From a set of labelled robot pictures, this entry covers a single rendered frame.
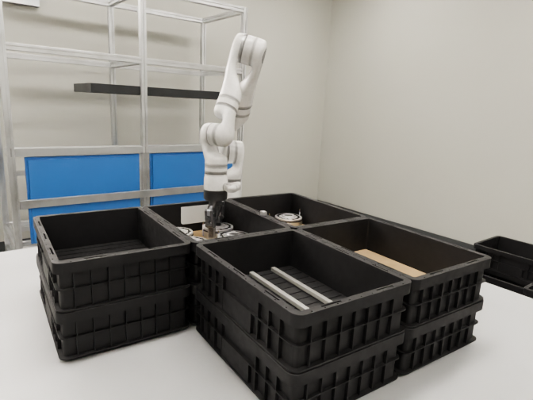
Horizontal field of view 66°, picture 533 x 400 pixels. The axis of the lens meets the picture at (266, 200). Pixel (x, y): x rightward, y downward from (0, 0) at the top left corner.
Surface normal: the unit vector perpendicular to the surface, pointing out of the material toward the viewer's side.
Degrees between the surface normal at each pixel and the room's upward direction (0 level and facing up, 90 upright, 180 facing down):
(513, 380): 0
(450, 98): 90
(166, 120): 90
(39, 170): 90
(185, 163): 90
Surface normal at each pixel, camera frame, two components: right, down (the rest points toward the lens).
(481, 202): -0.79, 0.10
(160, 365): 0.05, -0.97
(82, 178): 0.61, 0.20
